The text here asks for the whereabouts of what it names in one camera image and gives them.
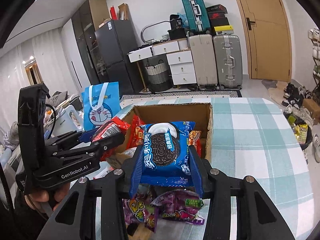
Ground purple candy packet green label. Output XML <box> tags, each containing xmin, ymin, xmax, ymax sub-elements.
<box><xmin>151</xmin><ymin>189</ymin><xmax>206</xmax><ymax>227</ymax></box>

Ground blue cookie packet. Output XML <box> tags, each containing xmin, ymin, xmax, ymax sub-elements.
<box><xmin>129</xmin><ymin>121</ymin><xmax>204</xmax><ymax>198</ymax></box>

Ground red and black shoe box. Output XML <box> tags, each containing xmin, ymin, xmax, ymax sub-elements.
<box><xmin>209</xmin><ymin>12</ymin><xmax>229</xmax><ymax>21</ymax></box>

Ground blue plastic bag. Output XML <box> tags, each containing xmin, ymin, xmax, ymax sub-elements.
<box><xmin>176</xmin><ymin>12</ymin><xmax>188</xmax><ymax>28</ymax></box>

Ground plain black shoe box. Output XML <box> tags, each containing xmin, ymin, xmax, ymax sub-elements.
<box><xmin>211</xmin><ymin>18</ymin><xmax>230</xmax><ymax>28</ymax></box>

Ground beige suitcase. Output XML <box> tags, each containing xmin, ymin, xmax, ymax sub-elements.
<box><xmin>188</xmin><ymin>33</ymin><xmax>218</xmax><ymax>90</ymax></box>

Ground black bag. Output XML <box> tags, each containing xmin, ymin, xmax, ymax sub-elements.
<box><xmin>167</xmin><ymin>29</ymin><xmax>188</xmax><ymax>40</ymax></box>

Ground red triangular snack packet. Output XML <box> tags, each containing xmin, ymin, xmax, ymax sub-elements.
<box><xmin>125</xmin><ymin>115</ymin><xmax>147</xmax><ymax>153</ymax></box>

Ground black shoe box red stripe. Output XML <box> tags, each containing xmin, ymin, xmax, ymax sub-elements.
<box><xmin>207</xmin><ymin>4</ymin><xmax>228</xmax><ymax>14</ymax></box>

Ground dark grey fridge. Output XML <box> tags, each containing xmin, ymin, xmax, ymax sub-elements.
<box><xmin>94</xmin><ymin>19</ymin><xmax>137</xmax><ymax>97</ymax></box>

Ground open brown box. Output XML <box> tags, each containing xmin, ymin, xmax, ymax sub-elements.
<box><xmin>117</xmin><ymin>3</ymin><xmax>130</xmax><ymax>20</ymax></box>

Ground black printed box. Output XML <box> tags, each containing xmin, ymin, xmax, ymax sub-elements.
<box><xmin>169</xmin><ymin>14</ymin><xmax>184</xmax><ymax>30</ymax></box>

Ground white red-edged snack packet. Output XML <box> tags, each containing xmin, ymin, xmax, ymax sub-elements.
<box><xmin>94</xmin><ymin>164</ymin><xmax>114</xmax><ymax>180</ymax></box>

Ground silver suitcase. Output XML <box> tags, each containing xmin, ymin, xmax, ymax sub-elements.
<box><xmin>212</xmin><ymin>34</ymin><xmax>243</xmax><ymax>90</ymax></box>

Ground black waste bin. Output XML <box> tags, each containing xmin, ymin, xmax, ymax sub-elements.
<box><xmin>285</xmin><ymin>115</ymin><xmax>313</xmax><ymax>144</ymax></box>

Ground pile of black white sneakers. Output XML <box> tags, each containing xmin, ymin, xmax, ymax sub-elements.
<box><xmin>281</xmin><ymin>82</ymin><xmax>313</xmax><ymax>120</ymax></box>

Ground small brown cardboard box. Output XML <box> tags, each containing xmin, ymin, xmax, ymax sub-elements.
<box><xmin>302</xmin><ymin>97</ymin><xmax>320</xmax><ymax>124</ymax></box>

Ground oval mirror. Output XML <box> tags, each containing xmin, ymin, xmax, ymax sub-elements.
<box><xmin>140</xmin><ymin>19</ymin><xmax>170</xmax><ymax>43</ymax></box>

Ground person's left hand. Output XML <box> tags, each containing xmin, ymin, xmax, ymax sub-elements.
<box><xmin>25</xmin><ymin>180</ymin><xmax>72</xmax><ymax>213</ymax></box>

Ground single white sneaker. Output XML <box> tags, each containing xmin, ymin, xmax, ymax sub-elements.
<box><xmin>312</xmin><ymin>134</ymin><xmax>320</xmax><ymax>163</ymax></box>

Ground teal suitcase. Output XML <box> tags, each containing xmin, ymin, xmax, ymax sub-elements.
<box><xmin>180</xmin><ymin>0</ymin><xmax>212</xmax><ymax>34</ymax></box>

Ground red barcode snack packet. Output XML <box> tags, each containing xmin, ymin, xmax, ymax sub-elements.
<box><xmin>90</xmin><ymin>116</ymin><xmax>132</xmax><ymax>162</ymax></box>

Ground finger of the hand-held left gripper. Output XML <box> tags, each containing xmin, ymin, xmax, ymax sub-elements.
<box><xmin>50</xmin><ymin>132</ymin><xmax>125</xmax><ymax>162</ymax></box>
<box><xmin>46</xmin><ymin>127</ymin><xmax>103</xmax><ymax>147</ymax></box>

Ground tall brown cardboard box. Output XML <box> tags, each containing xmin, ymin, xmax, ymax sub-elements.
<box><xmin>89</xmin><ymin>0</ymin><xmax>110</xmax><ymax>24</ymax></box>

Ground white curtain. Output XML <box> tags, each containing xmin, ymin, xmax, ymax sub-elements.
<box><xmin>32</xmin><ymin>34</ymin><xmax>67</xmax><ymax>95</ymax></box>

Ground rows of assorted shoes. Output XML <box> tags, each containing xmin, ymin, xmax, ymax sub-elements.
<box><xmin>307</xmin><ymin>27</ymin><xmax>320</xmax><ymax>55</ymax></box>

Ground grey clothing pile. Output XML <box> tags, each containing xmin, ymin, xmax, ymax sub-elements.
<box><xmin>46</xmin><ymin>91</ymin><xmax>83</xmax><ymax>112</ymax></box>

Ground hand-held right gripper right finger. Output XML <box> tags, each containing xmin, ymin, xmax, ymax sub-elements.
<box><xmin>187</xmin><ymin>145</ymin><xmax>297</xmax><ymax>240</ymax></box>

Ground white and red noodle packet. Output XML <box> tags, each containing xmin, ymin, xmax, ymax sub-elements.
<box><xmin>189</xmin><ymin>129</ymin><xmax>202</xmax><ymax>159</ymax></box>

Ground white electric kettle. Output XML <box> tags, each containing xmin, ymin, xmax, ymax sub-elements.
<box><xmin>54</xmin><ymin>104</ymin><xmax>84</xmax><ymax>137</ymax></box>

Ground checked tablecloth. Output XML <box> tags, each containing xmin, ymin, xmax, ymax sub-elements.
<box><xmin>95</xmin><ymin>96</ymin><xmax>314</xmax><ymax>240</ymax></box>

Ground striped black white rug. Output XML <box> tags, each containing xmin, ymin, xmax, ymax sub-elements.
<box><xmin>120</xmin><ymin>90</ymin><xmax>242</xmax><ymax>103</ymax></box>

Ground dark glass cabinet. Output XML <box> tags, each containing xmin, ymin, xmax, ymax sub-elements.
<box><xmin>71</xmin><ymin>5</ymin><xmax>100</xmax><ymax>88</ymax></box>

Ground woven laundry basket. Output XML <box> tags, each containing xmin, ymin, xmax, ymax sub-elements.
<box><xmin>144</xmin><ymin>60</ymin><xmax>173</xmax><ymax>92</ymax></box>

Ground white drawer desk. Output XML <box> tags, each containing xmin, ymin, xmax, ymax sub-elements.
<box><xmin>127</xmin><ymin>38</ymin><xmax>197</xmax><ymax>93</ymax></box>

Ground blue cartoon tote bag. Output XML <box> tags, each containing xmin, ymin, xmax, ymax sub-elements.
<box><xmin>81</xmin><ymin>81</ymin><xmax>123</xmax><ymax>130</ymax></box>

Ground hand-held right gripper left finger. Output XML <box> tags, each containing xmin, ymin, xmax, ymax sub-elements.
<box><xmin>37</xmin><ymin>145</ymin><xmax>145</xmax><ymax>240</ymax></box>

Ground small grey door mat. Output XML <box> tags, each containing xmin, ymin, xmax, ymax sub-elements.
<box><xmin>262</xmin><ymin>79</ymin><xmax>288</xmax><ymax>98</ymax></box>

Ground white black-print snack packet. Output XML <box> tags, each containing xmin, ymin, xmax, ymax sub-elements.
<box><xmin>117</xmin><ymin>147</ymin><xmax>137</xmax><ymax>158</ymax></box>

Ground wooden door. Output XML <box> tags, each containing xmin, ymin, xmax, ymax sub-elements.
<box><xmin>229</xmin><ymin>0</ymin><xmax>292</xmax><ymax>82</ymax></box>

